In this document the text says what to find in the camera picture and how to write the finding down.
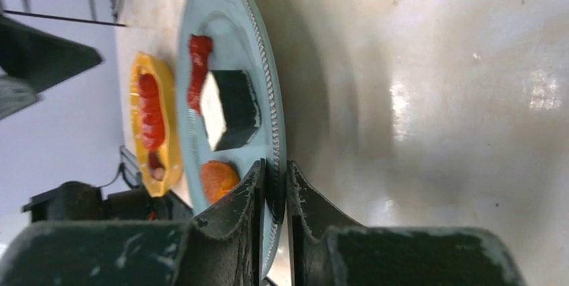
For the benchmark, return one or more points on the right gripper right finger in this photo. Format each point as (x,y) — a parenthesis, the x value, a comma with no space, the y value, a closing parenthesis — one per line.
(330,248)

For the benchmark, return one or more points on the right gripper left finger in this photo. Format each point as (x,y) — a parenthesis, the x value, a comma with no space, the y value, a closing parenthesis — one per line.
(220,246)

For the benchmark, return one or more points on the grey-blue plate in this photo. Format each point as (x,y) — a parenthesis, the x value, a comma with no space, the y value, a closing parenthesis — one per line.
(240,42)

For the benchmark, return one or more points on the yellow scalloped plate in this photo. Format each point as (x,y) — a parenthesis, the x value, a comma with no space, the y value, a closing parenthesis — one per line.
(169,151)

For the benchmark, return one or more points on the small red sausage piece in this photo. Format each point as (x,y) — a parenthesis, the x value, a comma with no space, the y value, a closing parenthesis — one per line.
(200,47)

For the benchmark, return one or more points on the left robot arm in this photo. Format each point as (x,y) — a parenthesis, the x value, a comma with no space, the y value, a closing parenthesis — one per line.
(33,61)

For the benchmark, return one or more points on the orange fried piece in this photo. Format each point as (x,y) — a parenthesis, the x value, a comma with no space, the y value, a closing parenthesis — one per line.
(218,178)

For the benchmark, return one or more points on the dark octopus tentacle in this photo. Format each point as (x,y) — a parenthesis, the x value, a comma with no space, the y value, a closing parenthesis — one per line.
(156,168)

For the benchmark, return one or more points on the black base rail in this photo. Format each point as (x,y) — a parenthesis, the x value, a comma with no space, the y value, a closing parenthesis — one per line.
(75,200)

